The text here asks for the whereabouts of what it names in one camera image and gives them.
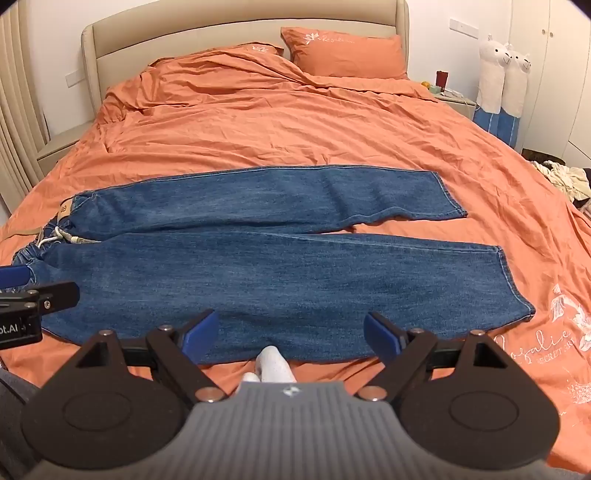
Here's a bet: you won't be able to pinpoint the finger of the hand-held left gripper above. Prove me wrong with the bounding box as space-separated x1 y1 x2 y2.
0 281 81 319
0 267 32 289

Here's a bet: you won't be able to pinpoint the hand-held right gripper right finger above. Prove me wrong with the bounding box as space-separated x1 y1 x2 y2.
356 313 515 403

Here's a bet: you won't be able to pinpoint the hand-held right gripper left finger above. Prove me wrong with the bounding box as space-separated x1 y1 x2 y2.
69 310 227 404

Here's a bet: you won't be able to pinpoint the blue denim pants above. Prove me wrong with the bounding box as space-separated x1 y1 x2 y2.
11 165 536 365

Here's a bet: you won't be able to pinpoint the person's foot in white sock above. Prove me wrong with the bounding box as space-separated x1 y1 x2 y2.
255 346 297 385
236 373 262 398

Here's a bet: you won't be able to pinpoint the beige nightstand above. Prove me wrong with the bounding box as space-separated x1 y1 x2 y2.
37 121 96 175

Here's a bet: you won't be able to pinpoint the beige pleated curtain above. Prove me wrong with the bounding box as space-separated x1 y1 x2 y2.
0 9 51 217

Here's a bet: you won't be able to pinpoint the orange duvet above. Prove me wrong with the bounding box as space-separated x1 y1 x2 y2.
0 44 591 474

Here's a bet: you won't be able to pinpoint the white nightstand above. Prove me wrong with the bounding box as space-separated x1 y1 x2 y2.
434 90 477 121

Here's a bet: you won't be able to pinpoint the pile of clothes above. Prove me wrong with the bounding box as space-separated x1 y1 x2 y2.
530 158 591 202

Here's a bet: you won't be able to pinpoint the white alpaca plush toy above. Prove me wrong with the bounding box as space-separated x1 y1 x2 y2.
496 44 533 149
475 34 511 136

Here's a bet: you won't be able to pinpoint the orange embroidered pillow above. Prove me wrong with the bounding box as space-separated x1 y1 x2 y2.
281 27 409 80
203 42 285 59

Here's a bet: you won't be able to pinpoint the beige chair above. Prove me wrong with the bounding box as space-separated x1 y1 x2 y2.
82 0 411 123

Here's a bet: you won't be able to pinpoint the white wardrobe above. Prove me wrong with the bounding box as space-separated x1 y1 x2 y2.
508 0 591 162

